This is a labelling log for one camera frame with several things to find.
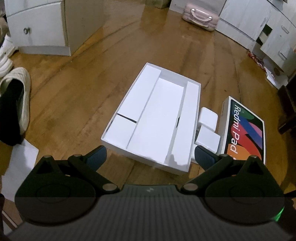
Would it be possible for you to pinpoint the white cabinet with round knob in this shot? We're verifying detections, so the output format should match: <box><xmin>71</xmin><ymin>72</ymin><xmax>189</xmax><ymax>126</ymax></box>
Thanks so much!
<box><xmin>5</xmin><ymin>0</ymin><xmax>107</xmax><ymax>56</ymax></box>

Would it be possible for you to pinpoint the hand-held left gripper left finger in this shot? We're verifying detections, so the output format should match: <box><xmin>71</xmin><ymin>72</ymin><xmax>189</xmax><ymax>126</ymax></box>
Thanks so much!
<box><xmin>35</xmin><ymin>146</ymin><xmax>119</xmax><ymax>194</ymax></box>

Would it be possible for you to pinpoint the white board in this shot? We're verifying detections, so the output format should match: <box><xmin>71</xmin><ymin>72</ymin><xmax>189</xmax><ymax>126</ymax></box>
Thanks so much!
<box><xmin>170</xmin><ymin>0</ymin><xmax>193</xmax><ymax>12</ymax></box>

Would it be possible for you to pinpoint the pink suitcase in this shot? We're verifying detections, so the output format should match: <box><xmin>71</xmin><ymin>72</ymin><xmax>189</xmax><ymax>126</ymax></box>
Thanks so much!
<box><xmin>182</xmin><ymin>3</ymin><xmax>219</xmax><ymax>32</ymax></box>

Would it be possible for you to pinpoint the dark wooden furniture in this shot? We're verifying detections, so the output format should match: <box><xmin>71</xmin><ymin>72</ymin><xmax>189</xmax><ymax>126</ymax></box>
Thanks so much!
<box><xmin>277</xmin><ymin>67</ymin><xmax>296</xmax><ymax>135</ymax></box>

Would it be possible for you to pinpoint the colourful printed box lid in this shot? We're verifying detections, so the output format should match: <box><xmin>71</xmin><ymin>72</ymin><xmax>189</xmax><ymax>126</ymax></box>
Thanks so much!
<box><xmin>217</xmin><ymin>96</ymin><xmax>266</xmax><ymax>166</ymax></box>

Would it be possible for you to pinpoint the white sneaker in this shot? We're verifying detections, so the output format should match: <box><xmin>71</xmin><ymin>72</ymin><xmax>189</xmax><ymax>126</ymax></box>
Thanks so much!
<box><xmin>0</xmin><ymin>35</ymin><xmax>16</xmax><ymax>77</ymax></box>

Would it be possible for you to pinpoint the flat white cardboard packaging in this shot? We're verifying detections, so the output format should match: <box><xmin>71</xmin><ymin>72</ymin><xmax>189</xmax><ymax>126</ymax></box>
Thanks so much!
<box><xmin>264</xmin><ymin>59</ymin><xmax>290</xmax><ymax>90</ymax></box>

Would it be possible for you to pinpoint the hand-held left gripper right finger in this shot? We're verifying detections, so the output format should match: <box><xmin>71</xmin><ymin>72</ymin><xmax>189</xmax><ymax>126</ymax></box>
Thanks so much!
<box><xmin>181</xmin><ymin>146</ymin><xmax>266</xmax><ymax>194</ymax></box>

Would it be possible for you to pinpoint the white cardboard box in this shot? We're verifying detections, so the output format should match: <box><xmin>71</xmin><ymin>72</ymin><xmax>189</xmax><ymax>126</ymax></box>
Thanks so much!
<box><xmin>100</xmin><ymin>62</ymin><xmax>201</xmax><ymax>176</ymax></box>

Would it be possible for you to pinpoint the white drawer cabinet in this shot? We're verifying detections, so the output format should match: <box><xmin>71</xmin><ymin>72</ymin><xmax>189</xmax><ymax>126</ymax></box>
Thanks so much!
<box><xmin>252</xmin><ymin>9</ymin><xmax>296</xmax><ymax>77</ymax></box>

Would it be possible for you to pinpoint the brown cardboard box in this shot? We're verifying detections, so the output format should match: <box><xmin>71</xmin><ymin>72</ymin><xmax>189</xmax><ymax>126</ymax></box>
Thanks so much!
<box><xmin>155</xmin><ymin>0</ymin><xmax>171</xmax><ymax>9</ymax></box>

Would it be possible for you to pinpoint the small white box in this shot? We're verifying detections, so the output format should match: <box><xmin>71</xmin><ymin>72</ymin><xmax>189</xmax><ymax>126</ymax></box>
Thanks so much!
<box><xmin>198</xmin><ymin>107</ymin><xmax>218</xmax><ymax>131</ymax></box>
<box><xmin>194</xmin><ymin>125</ymin><xmax>221</xmax><ymax>154</ymax></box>

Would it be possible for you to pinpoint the white slipper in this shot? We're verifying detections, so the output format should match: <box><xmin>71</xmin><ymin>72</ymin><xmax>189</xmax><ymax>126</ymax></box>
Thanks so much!
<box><xmin>0</xmin><ymin>67</ymin><xmax>31</xmax><ymax>135</ymax></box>

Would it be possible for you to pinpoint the white wardrobe cabinet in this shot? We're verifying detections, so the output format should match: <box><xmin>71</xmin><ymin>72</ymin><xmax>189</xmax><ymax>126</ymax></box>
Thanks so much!
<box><xmin>215</xmin><ymin>0</ymin><xmax>272</xmax><ymax>42</ymax></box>

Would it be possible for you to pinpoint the white paper sheet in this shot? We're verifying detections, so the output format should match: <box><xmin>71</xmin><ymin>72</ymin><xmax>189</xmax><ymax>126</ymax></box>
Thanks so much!
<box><xmin>0</xmin><ymin>139</ymin><xmax>40</xmax><ymax>202</ymax></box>

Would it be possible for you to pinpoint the red patterned wrapper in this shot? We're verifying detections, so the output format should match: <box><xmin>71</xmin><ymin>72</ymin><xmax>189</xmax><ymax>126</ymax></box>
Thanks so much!
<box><xmin>247</xmin><ymin>50</ymin><xmax>265</xmax><ymax>70</ymax></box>

